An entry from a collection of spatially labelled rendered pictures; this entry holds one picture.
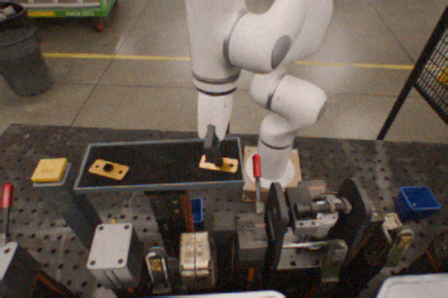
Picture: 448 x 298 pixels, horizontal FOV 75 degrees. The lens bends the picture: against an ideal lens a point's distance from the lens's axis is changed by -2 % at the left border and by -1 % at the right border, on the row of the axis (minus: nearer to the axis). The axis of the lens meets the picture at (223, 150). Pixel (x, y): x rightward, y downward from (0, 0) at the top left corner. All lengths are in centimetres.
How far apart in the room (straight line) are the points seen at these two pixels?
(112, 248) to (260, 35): 49
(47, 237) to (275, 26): 109
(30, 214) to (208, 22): 109
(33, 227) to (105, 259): 69
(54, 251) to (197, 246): 69
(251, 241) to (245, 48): 41
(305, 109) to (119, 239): 57
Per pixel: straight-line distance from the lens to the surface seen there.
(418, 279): 83
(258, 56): 41
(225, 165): 67
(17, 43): 314
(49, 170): 77
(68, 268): 117
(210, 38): 44
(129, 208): 121
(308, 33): 82
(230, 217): 67
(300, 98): 84
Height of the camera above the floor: 167
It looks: 47 degrees down
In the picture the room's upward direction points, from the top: straight up
